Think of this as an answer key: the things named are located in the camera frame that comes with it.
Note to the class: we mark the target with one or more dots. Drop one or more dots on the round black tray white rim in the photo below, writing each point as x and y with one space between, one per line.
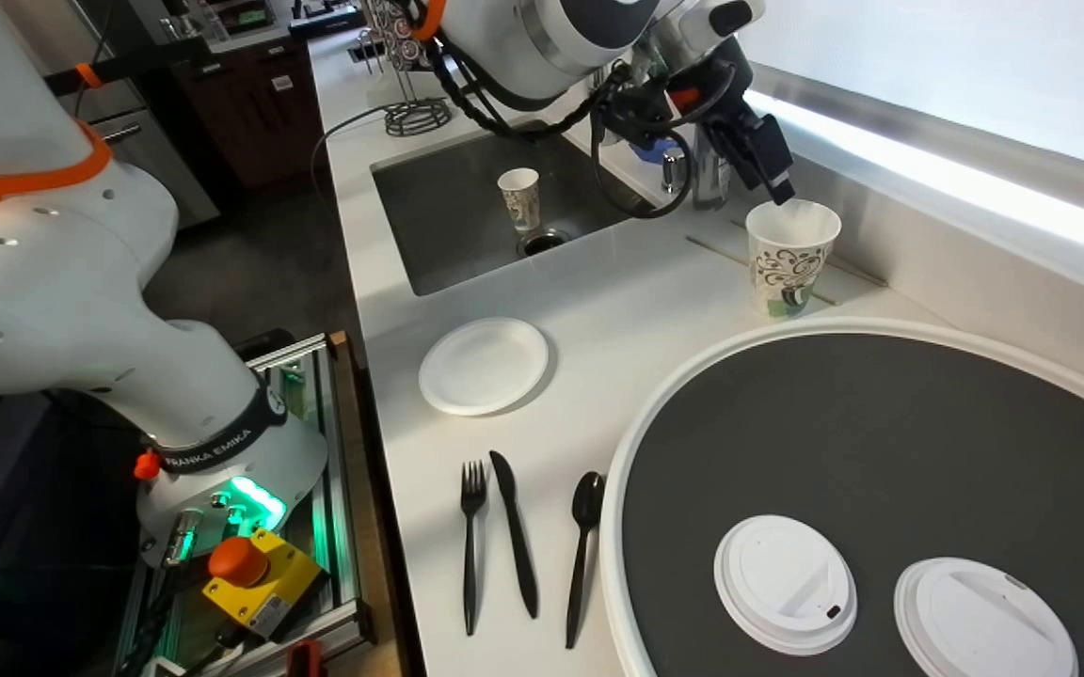
893 452

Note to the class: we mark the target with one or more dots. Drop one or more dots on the yellow emergency stop box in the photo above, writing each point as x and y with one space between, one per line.
254 578

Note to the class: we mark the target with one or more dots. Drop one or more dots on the white cup lid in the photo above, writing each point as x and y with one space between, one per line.
980 622

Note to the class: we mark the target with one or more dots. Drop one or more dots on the white round plate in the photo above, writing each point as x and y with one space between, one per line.
481 365

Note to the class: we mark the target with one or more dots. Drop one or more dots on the metal robot stand frame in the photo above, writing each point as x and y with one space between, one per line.
316 377

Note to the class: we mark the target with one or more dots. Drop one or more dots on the white printed paper cup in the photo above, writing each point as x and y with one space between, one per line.
791 259
520 192

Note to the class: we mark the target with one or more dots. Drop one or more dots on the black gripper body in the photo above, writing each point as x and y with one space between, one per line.
741 116

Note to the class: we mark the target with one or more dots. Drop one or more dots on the black plastic fork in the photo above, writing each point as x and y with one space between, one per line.
471 541

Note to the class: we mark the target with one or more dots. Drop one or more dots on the white cup lid sip hole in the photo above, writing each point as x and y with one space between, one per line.
783 586

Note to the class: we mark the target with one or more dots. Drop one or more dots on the stainless steel appliance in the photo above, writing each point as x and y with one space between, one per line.
148 176

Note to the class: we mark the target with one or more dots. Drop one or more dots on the black sink drain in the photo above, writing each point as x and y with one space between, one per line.
544 244

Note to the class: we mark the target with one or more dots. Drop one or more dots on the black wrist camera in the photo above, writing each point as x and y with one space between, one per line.
625 107

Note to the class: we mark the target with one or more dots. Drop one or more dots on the stainless steel sink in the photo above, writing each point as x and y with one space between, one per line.
469 240

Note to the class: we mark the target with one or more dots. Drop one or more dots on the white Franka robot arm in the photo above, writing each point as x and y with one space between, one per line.
52 286

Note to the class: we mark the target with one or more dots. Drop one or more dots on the black plastic spoon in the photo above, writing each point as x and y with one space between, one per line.
584 502

